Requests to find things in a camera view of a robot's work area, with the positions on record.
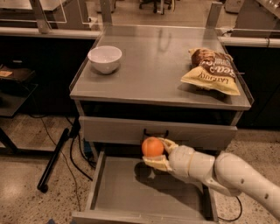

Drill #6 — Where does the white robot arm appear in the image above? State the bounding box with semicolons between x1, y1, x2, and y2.
142;136;280;220

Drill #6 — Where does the black floor cable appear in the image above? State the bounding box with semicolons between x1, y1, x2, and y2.
29;113;97;213
218;195;243;222

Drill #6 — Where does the white ceramic bowl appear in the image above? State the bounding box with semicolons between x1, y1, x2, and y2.
87;45;123;74

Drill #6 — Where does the black metal stand leg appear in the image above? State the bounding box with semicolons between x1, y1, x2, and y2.
37;129;69;193

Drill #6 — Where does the black office chair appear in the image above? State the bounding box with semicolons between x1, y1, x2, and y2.
139;0;175;15

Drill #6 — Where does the dark side table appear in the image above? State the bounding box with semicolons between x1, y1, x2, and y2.
0;59;39;156

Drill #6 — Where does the orange fruit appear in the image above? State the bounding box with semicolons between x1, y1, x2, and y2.
142;136;164;157

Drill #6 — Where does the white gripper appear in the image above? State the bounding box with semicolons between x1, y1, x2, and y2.
143;137;215;184

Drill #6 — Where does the grey metal cabinet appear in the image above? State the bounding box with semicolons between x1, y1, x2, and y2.
69;24;255;170

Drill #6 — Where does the yellow brown chip bag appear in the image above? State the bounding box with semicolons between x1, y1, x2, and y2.
181;48;240;95

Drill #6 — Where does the black floor cable left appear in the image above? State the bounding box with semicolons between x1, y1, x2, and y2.
29;113;97;213

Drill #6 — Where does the open grey drawer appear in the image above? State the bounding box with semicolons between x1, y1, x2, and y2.
73;151;219;224

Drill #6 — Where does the black floor cable right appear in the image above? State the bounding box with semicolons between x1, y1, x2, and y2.
218;195;243;222

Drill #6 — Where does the black drawer handle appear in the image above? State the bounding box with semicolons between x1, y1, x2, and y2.
143;129;169;138

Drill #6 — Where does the closed grey drawer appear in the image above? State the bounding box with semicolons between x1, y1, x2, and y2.
79;116;237;151

